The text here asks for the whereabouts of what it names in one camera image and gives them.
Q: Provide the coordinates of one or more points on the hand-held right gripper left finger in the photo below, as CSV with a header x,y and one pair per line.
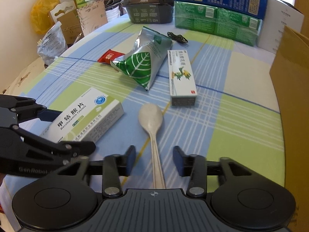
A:
x,y
131,160

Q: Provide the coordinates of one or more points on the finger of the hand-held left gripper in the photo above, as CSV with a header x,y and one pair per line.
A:
x,y
48,114
79,147

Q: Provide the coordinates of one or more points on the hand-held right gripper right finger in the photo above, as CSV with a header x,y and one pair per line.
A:
x,y
177,160

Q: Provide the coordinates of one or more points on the white light green medicine box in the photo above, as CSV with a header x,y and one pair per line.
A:
x,y
91,111

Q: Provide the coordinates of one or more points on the beige plastic spoon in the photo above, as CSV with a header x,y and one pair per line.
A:
x,y
151,116

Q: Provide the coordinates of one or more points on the silver green tea bag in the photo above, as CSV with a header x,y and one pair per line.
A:
x,y
144,60

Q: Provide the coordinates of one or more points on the large cardboard box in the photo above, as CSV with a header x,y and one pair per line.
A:
x,y
294,89

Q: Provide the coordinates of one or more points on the checked cloth desktop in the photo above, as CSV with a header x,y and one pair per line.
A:
x,y
229,125

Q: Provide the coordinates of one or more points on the clear printed plastic bag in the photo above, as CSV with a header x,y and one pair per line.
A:
x,y
52,43

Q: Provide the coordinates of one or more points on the bird print medicine box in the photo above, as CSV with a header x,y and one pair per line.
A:
x,y
181,77

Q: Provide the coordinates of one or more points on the red snack packet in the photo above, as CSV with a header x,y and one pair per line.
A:
x,y
108,56

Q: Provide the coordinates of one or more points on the cardboard box with hanger hole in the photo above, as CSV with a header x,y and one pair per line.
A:
x,y
70,26

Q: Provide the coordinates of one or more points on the yellow plastic bag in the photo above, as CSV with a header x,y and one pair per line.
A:
x,y
43,12

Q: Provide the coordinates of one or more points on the printed brown cardboard box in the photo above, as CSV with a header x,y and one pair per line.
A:
x,y
93,17

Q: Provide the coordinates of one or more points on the black instant noodle bowl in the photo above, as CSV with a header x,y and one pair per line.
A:
x,y
144,12

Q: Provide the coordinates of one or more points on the green wrapped box pack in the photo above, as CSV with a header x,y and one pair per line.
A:
x,y
212,19

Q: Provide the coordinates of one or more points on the wooden door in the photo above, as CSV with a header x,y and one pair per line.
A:
x,y
303,12

